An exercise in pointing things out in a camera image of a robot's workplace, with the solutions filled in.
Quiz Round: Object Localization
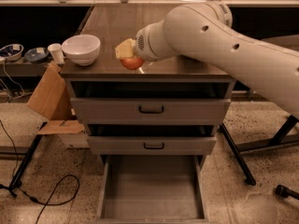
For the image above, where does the red apple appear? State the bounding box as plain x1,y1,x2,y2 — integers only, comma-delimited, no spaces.
120,58,144,70

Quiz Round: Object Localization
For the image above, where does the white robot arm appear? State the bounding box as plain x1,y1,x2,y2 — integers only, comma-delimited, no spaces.
115,1,299,118

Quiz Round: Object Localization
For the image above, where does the top grey drawer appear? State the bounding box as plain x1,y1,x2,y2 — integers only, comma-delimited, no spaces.
71,98,231,125

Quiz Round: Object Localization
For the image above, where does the grey drawer cabinet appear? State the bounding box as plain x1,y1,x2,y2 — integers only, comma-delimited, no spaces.
62,5,235,163

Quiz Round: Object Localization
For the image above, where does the middle grey drawer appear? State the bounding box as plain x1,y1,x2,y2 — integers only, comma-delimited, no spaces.
87,136,217,155

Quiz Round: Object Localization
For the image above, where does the bottom open grey drawer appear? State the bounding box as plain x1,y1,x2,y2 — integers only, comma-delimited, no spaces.
96,156,208,224

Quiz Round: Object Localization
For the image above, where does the white ceramic bowl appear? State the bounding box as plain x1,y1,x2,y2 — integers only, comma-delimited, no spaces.
62,35,101,66

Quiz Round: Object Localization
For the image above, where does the white paper cup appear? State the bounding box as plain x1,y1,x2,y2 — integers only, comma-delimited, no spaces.
48,43,64,64

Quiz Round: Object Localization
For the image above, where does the blue patterned bowl right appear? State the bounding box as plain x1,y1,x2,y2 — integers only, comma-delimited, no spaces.
24,48,49,63

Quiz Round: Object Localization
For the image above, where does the blue patterned bowl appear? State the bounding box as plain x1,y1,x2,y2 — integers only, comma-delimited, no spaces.
0,44,23,62
24,48,49,63

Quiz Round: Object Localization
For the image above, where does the brown cardboard box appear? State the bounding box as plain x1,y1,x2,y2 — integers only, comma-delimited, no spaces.
27,62,88,148

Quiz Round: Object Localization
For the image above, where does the blue patterned bowl left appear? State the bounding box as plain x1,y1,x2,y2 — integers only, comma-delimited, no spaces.
0,44,23,62

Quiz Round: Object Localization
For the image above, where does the black table leg left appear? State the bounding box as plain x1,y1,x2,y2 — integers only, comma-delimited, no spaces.
8,134,43,197

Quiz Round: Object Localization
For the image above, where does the dark side table top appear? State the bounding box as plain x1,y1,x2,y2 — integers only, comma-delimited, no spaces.
263,35,299,51

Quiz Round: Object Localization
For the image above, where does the black round floor object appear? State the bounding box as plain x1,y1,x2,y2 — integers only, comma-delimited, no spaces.
275,185,299,200

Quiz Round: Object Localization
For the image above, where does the black table leg frame right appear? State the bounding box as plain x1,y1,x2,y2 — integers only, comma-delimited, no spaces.
220,116,299,186

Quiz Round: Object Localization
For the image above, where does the black floor cable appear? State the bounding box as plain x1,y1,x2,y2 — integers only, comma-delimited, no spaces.
0,121,80,224

